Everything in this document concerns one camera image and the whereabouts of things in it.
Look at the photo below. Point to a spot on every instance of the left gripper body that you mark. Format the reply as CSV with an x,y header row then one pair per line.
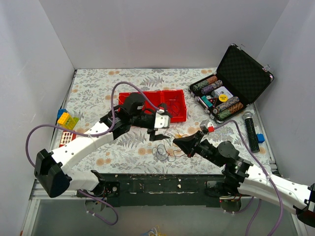
x,y
152,125

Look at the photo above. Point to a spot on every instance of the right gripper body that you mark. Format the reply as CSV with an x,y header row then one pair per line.
x,y
196,143

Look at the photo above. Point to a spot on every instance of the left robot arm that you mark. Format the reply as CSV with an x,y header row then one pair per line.
x,y
53,169

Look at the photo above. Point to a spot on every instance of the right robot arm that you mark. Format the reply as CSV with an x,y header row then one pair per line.
x,y
244,177

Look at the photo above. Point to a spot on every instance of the red plastic bin right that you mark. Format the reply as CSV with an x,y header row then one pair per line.
x,y
176,105

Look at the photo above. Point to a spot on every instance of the red plastic bin left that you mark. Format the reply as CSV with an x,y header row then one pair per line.
x,y
123,96

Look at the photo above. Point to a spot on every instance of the black microphone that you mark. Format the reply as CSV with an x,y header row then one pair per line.
x,y
252,137

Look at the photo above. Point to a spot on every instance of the blue toy block right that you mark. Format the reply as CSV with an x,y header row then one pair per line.
x,y
260,138

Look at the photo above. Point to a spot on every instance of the black poker chip case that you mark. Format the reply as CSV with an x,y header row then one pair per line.
x,y
239,80

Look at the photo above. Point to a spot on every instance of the green toy brick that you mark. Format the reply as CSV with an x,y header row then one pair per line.
x,y
73,121

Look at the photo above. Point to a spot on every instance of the red white window brick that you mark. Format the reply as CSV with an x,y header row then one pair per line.
x,y
66,138

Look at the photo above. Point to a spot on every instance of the yellow toy brick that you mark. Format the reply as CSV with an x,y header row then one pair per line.
x,y
65,120

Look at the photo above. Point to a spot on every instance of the blue toy brick left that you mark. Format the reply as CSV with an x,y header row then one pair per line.
x,y
60,112

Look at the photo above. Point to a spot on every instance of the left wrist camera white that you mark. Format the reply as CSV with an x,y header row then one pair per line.
x,y
162,117

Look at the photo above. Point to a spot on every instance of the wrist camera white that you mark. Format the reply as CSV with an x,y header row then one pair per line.
x,y
206,126
162,117

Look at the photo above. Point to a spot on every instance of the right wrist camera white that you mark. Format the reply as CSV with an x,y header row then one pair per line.
x,y
206,126

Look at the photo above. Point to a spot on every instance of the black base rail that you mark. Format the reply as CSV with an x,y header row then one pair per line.
x,y
125,190

